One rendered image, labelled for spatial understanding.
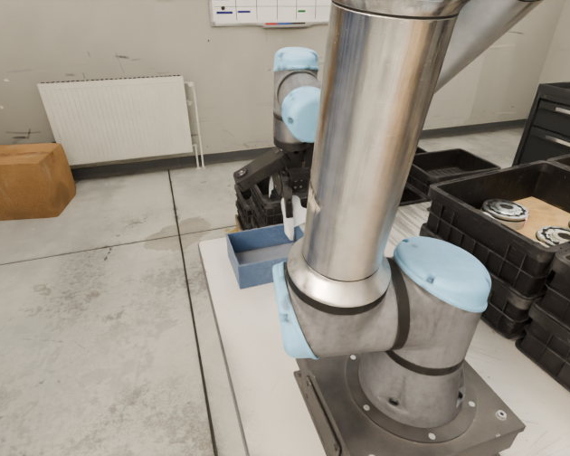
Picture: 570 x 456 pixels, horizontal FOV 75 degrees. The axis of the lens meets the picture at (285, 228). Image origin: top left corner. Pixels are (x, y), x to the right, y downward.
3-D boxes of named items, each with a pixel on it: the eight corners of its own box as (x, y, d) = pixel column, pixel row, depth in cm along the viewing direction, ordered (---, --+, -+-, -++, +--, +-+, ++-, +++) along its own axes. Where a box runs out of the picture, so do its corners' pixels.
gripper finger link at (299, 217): (317, 237, 77) (311, 193, 76) (289, 242, 75) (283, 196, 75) (312, 236, 80) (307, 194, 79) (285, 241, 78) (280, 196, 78)
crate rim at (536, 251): (544, 265, 65) (549, 253, 63) (423, 194, 88) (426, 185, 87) (674, 218, 78) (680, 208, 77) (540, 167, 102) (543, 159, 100)
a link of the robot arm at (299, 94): (366, 94, 52) (346, 71, 61) (287, 94, 51) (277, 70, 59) (356, 146, 57) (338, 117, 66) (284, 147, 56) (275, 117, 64)
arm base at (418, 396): (377, 435, 49) (391, 385, 44) (346, 346, 62) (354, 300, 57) (483, 422, 51) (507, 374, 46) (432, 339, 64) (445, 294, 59)
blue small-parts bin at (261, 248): (240, 289, 90) (238, 266, 86) (227, 255, 102) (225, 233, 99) (317, 272, 96) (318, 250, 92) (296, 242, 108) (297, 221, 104)
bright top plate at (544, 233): (570, 258, 75) (571, 255, 74) (526, 232, 83) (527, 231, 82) (603, 247, 78) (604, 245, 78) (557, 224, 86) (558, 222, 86)
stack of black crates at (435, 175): (415, 258, 195) (433, 178, 171) (384, 229, 219) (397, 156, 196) (478, 244, 206) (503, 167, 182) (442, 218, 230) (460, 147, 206)
